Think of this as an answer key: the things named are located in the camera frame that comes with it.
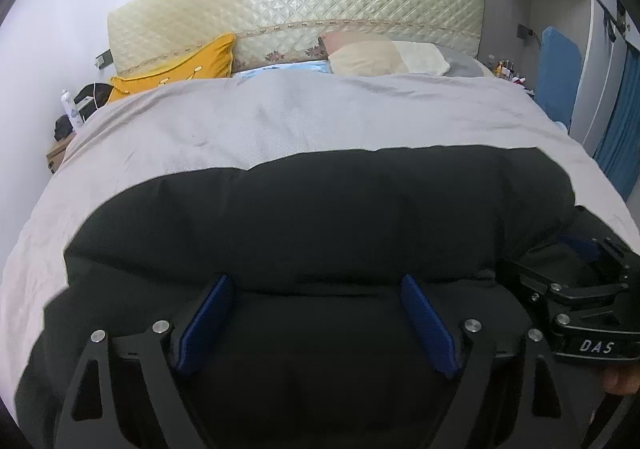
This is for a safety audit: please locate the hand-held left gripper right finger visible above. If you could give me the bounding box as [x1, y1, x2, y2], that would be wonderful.
[399, 273, 586, 449]

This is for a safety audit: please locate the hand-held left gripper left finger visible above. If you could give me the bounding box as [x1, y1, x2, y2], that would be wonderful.
[52, 273, 235, 449]

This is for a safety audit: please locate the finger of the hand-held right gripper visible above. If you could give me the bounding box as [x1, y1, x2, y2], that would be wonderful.
[537, 205, 621, 275]

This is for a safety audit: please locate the black puffer jacket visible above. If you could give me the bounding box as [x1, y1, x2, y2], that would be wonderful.
[14, 145, 621, 449]

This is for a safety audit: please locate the person's right hand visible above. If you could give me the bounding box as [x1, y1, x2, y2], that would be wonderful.
[601, 364, 638, 397]

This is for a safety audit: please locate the blue curtain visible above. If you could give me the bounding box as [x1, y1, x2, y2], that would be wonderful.
[594, 41, 640, 200]

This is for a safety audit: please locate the blue padded board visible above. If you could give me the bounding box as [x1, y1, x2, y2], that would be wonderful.
[534, 26, 583, 127]

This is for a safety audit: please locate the group of cosmetic bottles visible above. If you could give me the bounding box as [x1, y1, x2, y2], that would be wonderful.
[492, 58, 526, 82]

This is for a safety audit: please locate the bed with grey sheet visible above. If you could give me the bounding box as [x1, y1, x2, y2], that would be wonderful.
[0, 71, 628, 400]

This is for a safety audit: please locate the grey pillow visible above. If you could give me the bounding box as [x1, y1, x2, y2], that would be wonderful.
[435, 46, 493, 78]

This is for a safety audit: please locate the wooden nightstand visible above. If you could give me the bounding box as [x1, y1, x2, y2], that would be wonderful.
[46, 139, 76, 174]

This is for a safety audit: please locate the white spray bottle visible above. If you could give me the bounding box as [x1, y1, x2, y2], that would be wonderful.
[60, 89, 83, 130]

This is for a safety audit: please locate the black bag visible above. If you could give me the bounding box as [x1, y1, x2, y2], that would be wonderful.
[53, 83, 116, 140]

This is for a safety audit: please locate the grey white wardrobe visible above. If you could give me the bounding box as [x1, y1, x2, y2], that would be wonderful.
[482, 0, 640, 164]

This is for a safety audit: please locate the yellow pillow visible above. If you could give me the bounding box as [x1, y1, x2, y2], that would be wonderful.
[109, 33, 237, 103]

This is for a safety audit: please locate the light blue bed sheet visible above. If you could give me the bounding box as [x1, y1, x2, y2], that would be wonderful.
[234, 61, 333, 80]

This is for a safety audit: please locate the beige pillow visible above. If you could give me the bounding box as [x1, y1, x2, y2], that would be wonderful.
[327, 41, 408, 76]

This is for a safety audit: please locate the pink pillow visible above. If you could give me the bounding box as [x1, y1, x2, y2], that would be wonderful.
[318, 32, 396, 54]

